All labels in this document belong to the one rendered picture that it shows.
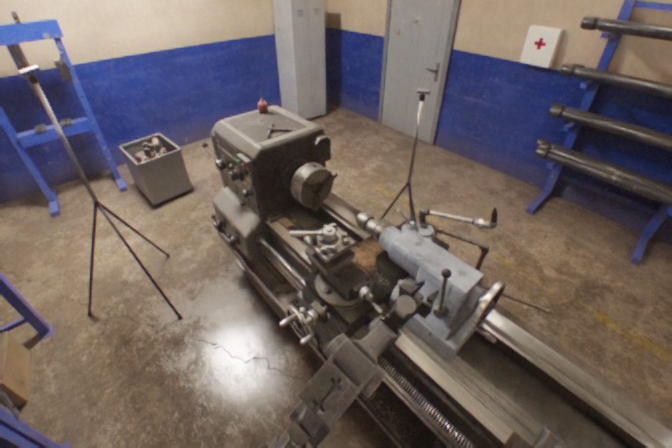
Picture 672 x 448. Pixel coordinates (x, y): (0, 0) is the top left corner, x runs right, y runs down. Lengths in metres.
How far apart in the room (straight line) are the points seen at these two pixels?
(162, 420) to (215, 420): 0.32
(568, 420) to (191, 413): 1.94
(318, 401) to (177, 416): 1.85
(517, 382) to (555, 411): 0.16
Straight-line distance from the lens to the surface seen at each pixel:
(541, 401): 1.70
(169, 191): 3.92
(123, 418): 2.56
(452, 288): 1.31
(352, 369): 0.61
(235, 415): 2.31
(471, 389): 1.48
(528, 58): 4.05
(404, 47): 4.95
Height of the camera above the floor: 2.12
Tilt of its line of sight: 36 degrees down
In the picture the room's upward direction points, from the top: straight up
